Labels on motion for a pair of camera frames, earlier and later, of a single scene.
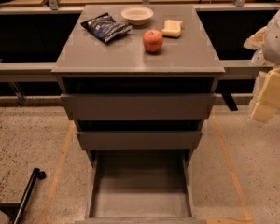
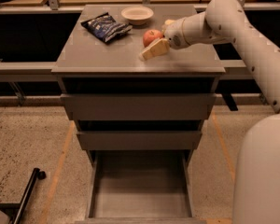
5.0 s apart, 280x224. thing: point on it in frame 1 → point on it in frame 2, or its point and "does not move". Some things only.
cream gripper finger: [273, 93] → [178, 35]
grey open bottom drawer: [140, 187] does not move
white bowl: [136, 15] does not move
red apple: [153, 40] does not move
